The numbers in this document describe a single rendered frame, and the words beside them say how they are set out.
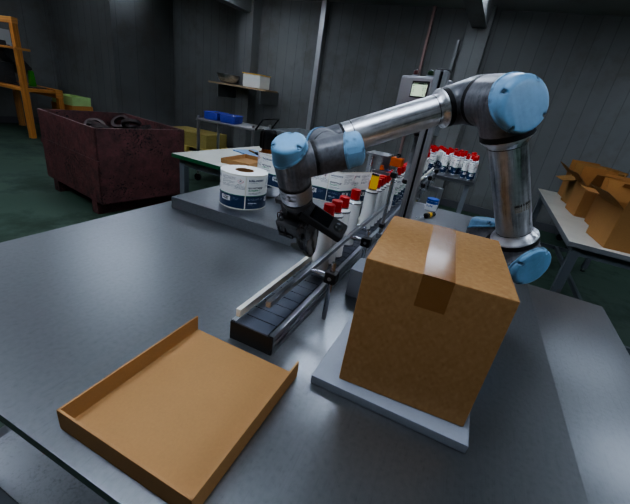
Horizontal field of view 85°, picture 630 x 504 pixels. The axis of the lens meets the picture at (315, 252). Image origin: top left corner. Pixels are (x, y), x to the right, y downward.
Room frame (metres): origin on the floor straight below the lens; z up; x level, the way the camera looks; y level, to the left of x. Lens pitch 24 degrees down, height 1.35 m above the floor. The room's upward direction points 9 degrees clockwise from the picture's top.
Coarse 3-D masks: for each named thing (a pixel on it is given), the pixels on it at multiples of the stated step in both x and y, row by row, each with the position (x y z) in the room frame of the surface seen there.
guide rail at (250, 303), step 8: (296, 264) 0.88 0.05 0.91; (304, 264) 0.91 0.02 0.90; (288, 272) 0.82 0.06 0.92; (296, 272) 0.87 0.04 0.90; (280, 280) 0.78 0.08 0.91; (264, 288) 0.72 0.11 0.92; (272, 288) 0.74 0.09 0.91; (256, 296) 0.68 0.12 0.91; (264, 296) 0.71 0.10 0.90; (248, 304) 0.65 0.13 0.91; (240, 312) 0.62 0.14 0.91
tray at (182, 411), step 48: (192, 336) 0.61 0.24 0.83; (96, 384) 0.41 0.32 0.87; (144, 384) 0.46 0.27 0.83; (192, 384) 0.48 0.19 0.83; (240, 384) 0.49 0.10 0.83; (288, 384) 0.51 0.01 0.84; (96, 432) 0.35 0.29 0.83; (144, 432) 0.37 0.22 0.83; (192, 432) 0.38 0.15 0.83; (240, 432) 0.39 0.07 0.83; (144, 480) 0.29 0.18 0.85; (192, 480) 0.31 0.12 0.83
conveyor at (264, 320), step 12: (396, 204) 1.88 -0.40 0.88; (372, 228) 1.41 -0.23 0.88; (348, 252) 1.11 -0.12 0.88; (336, 264) 0.99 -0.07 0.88; (312, 276) 0.89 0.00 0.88; (300, 288) 0.81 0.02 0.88; (312, 288) 0.82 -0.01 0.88; (264, 300) 0.72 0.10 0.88; (288, 300) 0.74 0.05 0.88; (300, 300) 0.75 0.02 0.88; (252, 312) 0.67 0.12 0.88; (264, 312) 0.67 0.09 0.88; (276, 312) 0.68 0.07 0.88; (288, 312) 0.69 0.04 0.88; (240, 324) 0.62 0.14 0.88; (252, 324) 0.62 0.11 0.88; (264, 324) 0.63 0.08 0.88; (276, 324) 0.64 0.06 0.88
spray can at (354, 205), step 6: (354, 192) 1.17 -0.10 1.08; (360, 192) 1.17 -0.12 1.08; (354, 198) 1.17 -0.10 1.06; (354, 204) 1.16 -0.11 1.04; (360, 204) 1.17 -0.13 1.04; (354, 210) 1.16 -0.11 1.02; (354, 216) 1.16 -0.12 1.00; (348, 222) 1.16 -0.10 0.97; (354, 222) 1.16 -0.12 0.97; (348, 228) 1.16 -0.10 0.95; (354, 228) 1.16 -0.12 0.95; (348, 240) 1.16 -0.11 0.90; (348, 246) 1.16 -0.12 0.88
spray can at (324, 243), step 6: (324, 204) 0.94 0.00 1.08; (330, 204) 0.94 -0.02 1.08; (330, 210) 0.93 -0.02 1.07; (318, 234) 0.93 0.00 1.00; (324, 234) 0.92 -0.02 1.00; (318, 240) 0.93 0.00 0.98; (324, 240) 0.92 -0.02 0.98; (330, 240) 0.93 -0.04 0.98; (318, 246) 0.92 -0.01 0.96; (324, 246) 0.92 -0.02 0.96; (330, 246) 0.93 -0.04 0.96; (318, 252) 0.92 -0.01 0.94; (324, 252) 0.92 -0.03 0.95; (312, 258) 0.94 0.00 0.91; (324, 264) 0.93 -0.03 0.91; (324, 270) 0.93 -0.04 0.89
